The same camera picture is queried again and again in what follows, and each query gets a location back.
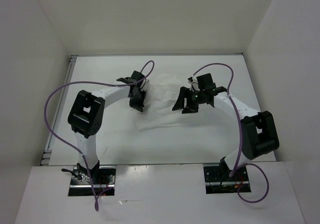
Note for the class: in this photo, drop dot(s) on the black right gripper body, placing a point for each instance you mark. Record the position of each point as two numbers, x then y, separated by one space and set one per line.
194 97

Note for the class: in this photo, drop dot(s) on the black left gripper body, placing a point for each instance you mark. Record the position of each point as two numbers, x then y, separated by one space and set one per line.
139 94

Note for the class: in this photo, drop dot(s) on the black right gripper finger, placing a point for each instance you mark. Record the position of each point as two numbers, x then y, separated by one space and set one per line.
190 107
180 102

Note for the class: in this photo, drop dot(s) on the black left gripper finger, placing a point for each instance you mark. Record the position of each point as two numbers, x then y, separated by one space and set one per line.
143 92
137 104

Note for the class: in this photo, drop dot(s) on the white skirt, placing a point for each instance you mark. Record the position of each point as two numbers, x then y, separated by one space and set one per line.
161 95

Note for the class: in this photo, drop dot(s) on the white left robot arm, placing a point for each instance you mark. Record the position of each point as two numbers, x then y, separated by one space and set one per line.
87 112

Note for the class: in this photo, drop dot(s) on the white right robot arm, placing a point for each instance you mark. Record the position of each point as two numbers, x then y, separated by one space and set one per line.
258 134

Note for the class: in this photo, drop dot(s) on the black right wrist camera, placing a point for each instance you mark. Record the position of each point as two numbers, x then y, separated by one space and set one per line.
205 82

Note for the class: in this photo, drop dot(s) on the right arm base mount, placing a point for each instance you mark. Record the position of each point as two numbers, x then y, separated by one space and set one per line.
217 183

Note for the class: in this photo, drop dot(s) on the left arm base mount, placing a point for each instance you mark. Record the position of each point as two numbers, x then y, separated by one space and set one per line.
104 182

